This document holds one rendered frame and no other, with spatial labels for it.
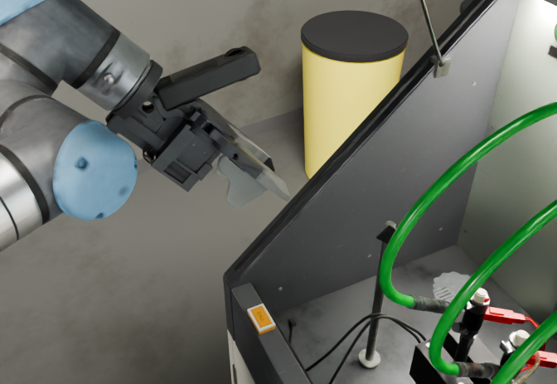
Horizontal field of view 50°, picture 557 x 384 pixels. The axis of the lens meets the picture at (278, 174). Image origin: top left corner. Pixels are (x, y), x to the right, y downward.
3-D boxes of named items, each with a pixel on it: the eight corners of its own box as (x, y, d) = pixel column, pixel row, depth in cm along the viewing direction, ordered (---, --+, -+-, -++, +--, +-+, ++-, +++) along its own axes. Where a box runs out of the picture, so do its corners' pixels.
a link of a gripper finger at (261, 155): (239, 184, 79) (191, 155, 72) (269, 152, 78) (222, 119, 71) (249, 198, 77) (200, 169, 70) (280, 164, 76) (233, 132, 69)
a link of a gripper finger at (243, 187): (262, 227, 70) (201, 176, 69) (296, 190, 69) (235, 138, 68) (261, 235, 67) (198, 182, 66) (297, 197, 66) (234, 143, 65)
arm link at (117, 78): (120, 25, 64) (121, 41, 57) (154, 52, 66) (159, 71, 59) (78, 78, 65) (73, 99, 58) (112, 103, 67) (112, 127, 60)
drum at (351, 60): (352, 134, 315) (364, 2, 270) (407, 179, 285) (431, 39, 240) (280, 160, 297) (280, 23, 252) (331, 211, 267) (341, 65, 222)
